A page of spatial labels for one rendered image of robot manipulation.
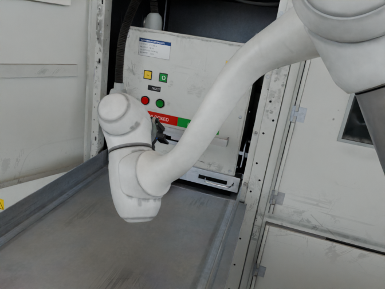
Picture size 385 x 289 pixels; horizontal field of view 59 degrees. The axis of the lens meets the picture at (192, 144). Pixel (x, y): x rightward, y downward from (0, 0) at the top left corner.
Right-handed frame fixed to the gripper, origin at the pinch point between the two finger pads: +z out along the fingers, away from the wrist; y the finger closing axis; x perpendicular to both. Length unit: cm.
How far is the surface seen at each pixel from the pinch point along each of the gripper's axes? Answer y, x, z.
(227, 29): -80, 0, 58
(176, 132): -8.7, 1.0, 9.9
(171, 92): -22.0, -4.1, 6.9
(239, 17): -86, 5, 55
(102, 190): 18.1, -17.8, 5.9
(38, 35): -23, -43, -18
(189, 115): -16.0, 4.2, 10.3
